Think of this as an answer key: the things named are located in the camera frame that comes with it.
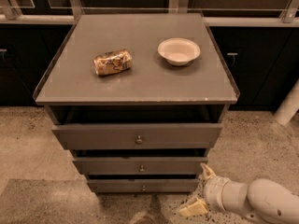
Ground white cylindrical robot base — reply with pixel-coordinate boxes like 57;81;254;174
274;79;299;126

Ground crushed orange soda can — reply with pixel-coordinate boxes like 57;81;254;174
93;49;132;76

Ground grey top drawer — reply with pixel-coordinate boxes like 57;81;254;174
52;123;222;150

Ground grey bottom drawer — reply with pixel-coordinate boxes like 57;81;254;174
87;179;199;193

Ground white paper bowl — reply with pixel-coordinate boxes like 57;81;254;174
158;38;201;66

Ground grey drawer cabinet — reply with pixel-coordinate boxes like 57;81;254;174
34;13;239;182

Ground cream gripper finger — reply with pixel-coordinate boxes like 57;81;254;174
200;162;216;180
178;196;209;217

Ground grey drawer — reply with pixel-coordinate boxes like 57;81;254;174
73;157;207;175
52;123;222;150
87;179;199;193

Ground dark background cabinets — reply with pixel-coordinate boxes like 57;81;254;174
0;24;299;111

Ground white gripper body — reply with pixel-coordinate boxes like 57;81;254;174
203;176;231;213

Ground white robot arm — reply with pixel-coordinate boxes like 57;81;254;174
178;163;299;224

